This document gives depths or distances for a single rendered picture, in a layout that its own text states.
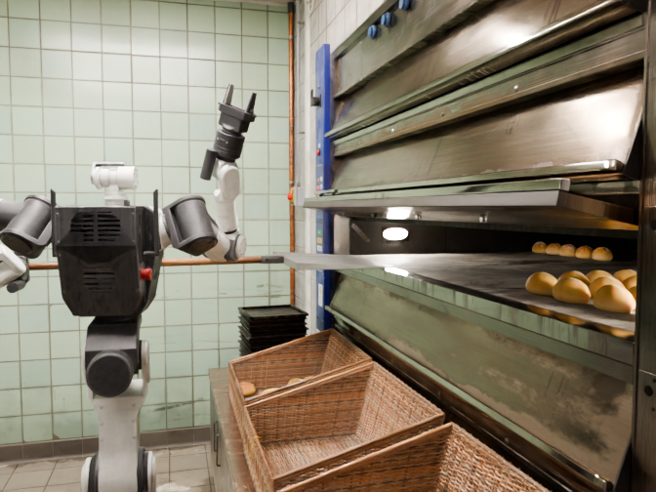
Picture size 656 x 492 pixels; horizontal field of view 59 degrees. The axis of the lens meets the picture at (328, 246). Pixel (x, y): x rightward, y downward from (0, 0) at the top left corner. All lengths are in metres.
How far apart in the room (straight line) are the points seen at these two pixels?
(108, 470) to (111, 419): 0.14
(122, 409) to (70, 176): 1.93
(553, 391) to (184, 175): 2.63
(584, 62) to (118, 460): 1.53
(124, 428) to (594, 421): 1.24
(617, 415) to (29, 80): 3.20
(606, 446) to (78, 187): 2.96
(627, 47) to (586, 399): 0.62
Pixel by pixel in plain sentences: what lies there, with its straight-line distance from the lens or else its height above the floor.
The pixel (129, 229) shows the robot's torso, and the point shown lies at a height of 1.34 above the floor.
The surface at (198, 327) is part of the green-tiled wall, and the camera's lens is 3.54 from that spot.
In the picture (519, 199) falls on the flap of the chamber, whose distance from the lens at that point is 1.04.
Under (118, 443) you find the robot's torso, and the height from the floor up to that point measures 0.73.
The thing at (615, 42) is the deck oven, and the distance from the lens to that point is 1.14.
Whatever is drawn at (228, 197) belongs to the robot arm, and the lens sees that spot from 1.85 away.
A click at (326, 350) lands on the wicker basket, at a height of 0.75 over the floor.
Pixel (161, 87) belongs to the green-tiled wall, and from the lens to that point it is 3.54.
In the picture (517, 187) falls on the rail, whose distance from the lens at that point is 1.06.
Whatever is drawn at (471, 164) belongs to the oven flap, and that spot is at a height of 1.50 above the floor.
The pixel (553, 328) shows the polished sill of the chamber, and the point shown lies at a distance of 1.23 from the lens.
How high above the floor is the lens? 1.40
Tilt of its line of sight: 4 degrees down
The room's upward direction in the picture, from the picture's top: straight up
